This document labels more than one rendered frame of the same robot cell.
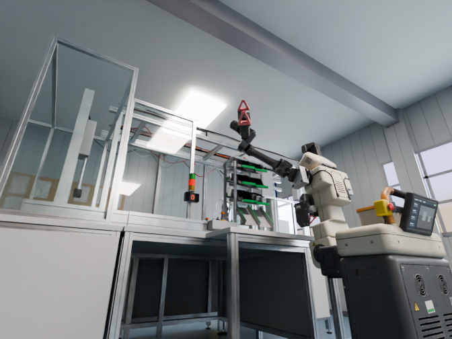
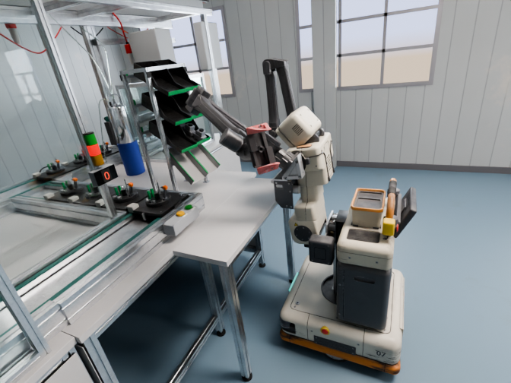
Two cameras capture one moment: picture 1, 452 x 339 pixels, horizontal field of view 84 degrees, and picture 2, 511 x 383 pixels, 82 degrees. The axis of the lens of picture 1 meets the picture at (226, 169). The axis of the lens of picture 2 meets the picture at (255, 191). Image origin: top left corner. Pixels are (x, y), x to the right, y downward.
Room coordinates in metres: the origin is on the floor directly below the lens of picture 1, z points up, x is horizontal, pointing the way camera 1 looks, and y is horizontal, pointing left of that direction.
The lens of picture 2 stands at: (0.43, 0.37, 1.66)
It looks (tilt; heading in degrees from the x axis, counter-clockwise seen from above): 25 degrees down; 329
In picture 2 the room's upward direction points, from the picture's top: 7 degrees counter-clockwise
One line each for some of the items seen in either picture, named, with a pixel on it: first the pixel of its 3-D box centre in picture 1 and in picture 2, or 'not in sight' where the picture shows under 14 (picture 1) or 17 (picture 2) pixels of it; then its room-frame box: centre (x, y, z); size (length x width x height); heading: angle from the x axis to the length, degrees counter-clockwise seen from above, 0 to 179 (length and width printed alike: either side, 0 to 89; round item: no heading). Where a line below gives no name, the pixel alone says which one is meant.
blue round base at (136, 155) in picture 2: not in sight; (131, 157); (3.02, -0.01, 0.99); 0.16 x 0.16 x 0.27
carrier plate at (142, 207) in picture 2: not in sight; (159, 203); (2.02, 0.06, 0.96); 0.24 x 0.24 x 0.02; 33
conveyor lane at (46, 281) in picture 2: not in sight; (117, 239); (1.88, 0.33, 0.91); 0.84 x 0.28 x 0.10; 123
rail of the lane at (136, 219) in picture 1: (194, 227); (147, 241); (1.75, 0.21, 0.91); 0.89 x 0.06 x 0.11; 123
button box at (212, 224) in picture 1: (222, 225); (182, 219); (1.79, 0.02, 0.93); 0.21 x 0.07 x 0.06; 123
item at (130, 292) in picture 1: (214, 290); not in sight; (3.54, 0.13, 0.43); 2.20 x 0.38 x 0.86; 123
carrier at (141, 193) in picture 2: not in sight; (123, 191); (2.24, 0.20, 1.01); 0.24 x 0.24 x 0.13; 33
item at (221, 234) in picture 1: (255, 241); (214, 207); (1.95, -0.23, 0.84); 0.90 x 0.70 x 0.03; 122
